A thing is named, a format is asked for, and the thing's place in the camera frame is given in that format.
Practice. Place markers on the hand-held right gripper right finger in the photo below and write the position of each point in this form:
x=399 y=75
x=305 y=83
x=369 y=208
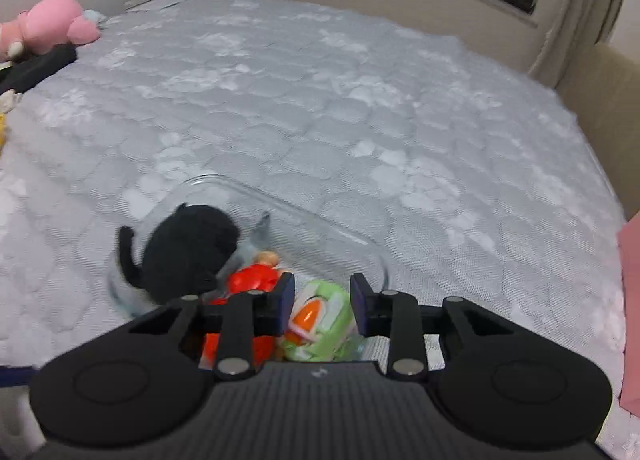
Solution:
x=359 y=305

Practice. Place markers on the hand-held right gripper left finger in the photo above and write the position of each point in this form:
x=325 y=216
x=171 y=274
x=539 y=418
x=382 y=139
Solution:
x=286 y=302

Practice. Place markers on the small red plastic toy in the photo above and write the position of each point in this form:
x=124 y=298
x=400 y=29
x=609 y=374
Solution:
x=252 y=279

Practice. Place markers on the large red plastic toy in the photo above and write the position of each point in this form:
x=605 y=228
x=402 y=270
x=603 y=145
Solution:
x=262 y=350

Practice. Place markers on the clear glass divided container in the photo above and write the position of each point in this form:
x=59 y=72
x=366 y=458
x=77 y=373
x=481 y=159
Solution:
x=300 y=235

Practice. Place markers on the black plush toy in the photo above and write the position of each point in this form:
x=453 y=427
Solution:
x=190 y=250

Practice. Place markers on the grey quilted mattress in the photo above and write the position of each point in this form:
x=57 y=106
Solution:
x=325 y=114

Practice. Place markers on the pink paper bag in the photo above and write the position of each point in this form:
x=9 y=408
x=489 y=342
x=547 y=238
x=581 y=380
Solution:
x=631 y=320

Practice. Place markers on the blue cloth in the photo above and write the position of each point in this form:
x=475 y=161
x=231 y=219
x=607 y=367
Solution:
x=12 y=376

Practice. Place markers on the beige padded headboard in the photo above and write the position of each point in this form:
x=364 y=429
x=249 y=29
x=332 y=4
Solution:
x=605 y=109

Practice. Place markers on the yellow plush toy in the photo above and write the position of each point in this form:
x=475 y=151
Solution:
x=1 y=132

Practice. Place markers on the black cloth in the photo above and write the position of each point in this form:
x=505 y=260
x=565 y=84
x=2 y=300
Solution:
x=37 y=67

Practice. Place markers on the pink plush toy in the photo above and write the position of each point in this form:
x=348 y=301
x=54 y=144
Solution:
x=47 y=22

